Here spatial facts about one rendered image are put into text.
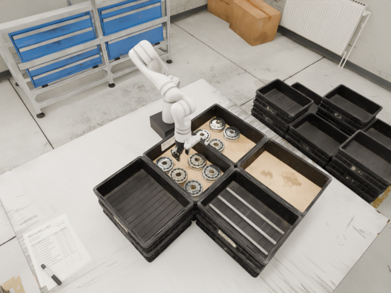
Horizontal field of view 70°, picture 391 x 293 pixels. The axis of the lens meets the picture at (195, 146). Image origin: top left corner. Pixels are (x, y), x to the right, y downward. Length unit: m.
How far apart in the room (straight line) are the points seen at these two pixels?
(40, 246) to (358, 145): 2.23
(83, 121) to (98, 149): 1.27
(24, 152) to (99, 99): 0.94
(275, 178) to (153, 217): 0.68
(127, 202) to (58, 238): 0.39
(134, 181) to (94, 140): 0.52
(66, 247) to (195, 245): 0.63
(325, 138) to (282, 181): 1.07
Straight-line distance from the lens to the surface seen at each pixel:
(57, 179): 1.81
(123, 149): 1.84
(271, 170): 1.62
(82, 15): 3.03
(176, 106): 1.12
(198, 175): 1.53
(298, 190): 1.60
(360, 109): 2.85
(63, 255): 1.58
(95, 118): 3.13
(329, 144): 2.56
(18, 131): 3.28
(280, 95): 2.68
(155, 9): 3.40
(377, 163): 2.46
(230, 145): 1.68
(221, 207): 1.44
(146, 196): 1.47
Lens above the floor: 2.10
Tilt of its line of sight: 50 degrees down
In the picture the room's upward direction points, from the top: 4 degrees clockwise
